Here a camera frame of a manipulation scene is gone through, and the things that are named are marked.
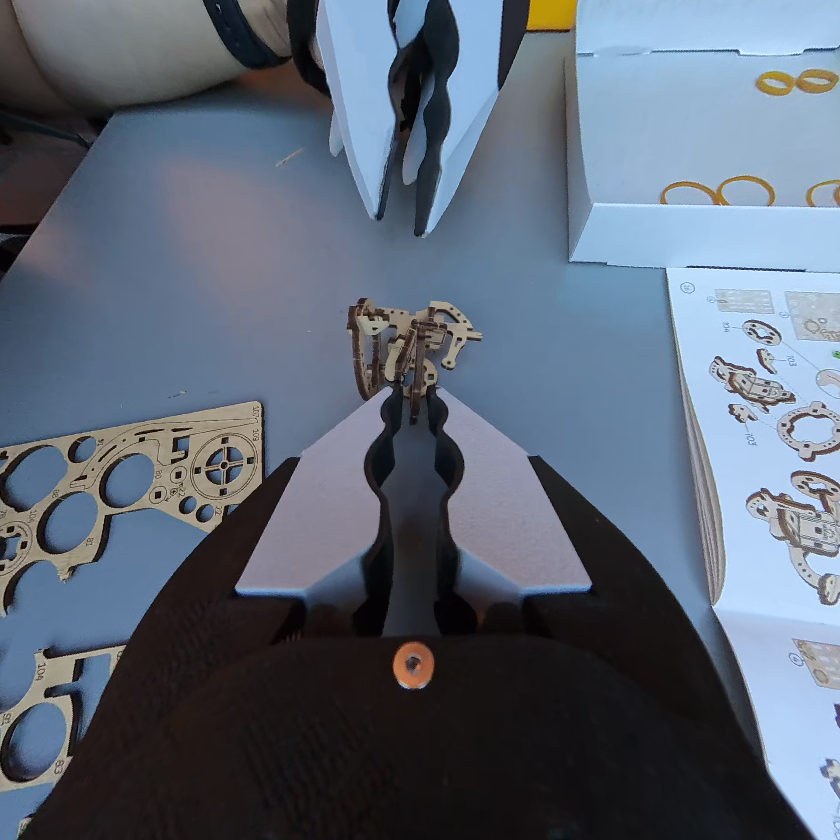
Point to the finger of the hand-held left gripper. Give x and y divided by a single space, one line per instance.
476 79
354 65

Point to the white box with yellow rings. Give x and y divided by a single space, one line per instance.
656 131

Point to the yellow plastic bin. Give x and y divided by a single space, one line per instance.
551 13

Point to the small wooden model assembly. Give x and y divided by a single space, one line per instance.
430 338

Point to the laser-cut wooden parts sheet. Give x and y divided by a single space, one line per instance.
157 492

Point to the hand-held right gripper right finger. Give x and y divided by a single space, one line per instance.
512 518

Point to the person's left forearm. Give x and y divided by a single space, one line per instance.
118 46

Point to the model assembly booklet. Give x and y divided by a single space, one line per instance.
735 525

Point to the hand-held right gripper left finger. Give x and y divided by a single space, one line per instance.
308 525

